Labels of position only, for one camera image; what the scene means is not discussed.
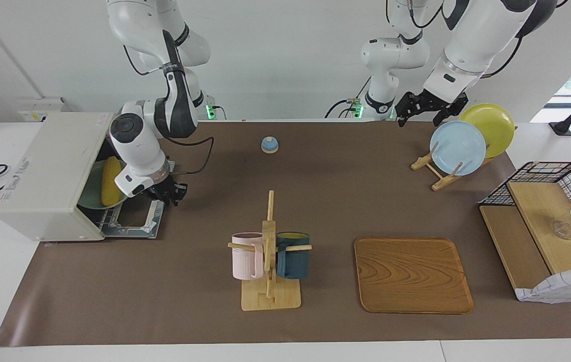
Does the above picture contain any glass oven door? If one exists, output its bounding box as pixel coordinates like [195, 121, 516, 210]
[100, 199, 166, 238]

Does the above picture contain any yellow corn cob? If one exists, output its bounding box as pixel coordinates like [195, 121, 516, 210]
[101, 156, 123, 207]

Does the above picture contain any light green plate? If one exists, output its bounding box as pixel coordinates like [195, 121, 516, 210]
[77, 160, 131, 210]

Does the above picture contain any beige toaster oven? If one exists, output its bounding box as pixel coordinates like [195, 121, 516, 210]
[0, 112, 170, 242]

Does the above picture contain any light blue plate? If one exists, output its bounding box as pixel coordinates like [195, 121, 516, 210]
[430, 121, 487, 176]

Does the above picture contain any yellow plate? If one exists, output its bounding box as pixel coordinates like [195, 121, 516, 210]
[459, 103, 516, 159]

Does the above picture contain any wooden plate rack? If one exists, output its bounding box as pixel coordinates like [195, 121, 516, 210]
[411, 126, 518, 192]

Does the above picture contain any brown table mat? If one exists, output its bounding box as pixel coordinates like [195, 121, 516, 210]
[0, 121, 571, 347]

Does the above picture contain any pink mug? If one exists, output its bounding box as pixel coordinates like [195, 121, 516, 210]
[231, 232, 265, 281]

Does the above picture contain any light wooden shelf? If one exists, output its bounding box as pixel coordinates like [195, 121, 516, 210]
[479, 181, 571, 302]

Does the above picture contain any dark teal mug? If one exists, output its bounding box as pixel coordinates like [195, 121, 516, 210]
[275, 231, 311, 280]

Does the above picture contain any wooden mug tree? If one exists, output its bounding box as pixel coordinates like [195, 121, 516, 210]
[228, 190, 313, 311]

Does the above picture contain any white socket box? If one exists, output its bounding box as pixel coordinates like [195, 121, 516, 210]
[18, 98, 67, 123]

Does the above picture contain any brown wooden tray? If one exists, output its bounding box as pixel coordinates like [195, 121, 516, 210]
[354, 237, 474, 314]

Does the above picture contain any clear glass object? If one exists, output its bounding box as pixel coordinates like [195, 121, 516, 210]
[549, 219, 571, 240]

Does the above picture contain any white checkered cloth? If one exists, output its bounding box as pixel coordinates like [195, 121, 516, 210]
[515, 265, 571, 304]

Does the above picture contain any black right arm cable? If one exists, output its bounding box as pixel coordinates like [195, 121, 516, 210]
[124, 45, 215, 176]

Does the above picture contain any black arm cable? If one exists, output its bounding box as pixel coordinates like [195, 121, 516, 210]
[482, 35, 525, 79]
[124, 45, 215, 176]

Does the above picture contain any metal oven wire rack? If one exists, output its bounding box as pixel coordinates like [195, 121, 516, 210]
[84, 205, 123, 231]

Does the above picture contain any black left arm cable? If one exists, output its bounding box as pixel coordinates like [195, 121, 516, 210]
[482, 35, 525, 79]

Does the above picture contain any black wire basket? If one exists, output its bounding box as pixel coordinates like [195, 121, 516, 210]
[479, 161, 571, 252]

